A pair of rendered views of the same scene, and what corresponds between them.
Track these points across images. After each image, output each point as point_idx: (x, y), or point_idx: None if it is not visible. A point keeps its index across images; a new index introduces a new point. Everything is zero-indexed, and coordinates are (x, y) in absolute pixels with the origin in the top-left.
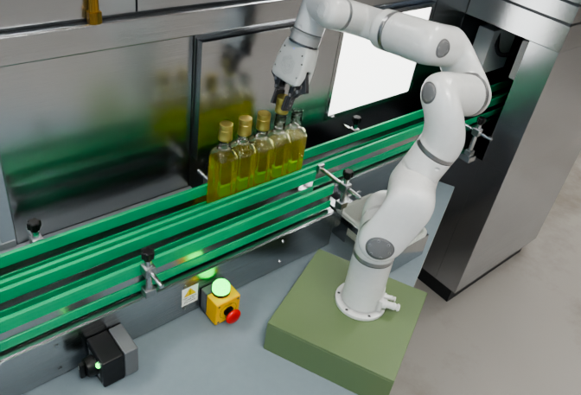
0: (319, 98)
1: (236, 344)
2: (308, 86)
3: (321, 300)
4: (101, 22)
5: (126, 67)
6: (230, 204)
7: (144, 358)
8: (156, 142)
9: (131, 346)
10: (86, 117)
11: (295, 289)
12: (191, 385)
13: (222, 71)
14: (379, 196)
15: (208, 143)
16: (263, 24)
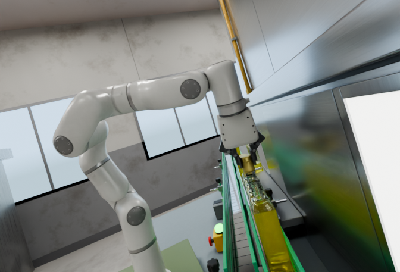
0: (365, 248)
1: (203, 248)
2: (220, 145)
3: (176, 265)
4: (248, 93)
5: (262, 115)
6: (240, 206)
7: (221, 222)
8: None
9: (214, 205)
10: (263, 134)
11: (193, 256)
12: (200, 231)
13: (271, 129)
14: (136, 196)
15: (286, 183)
16: (286, 97)
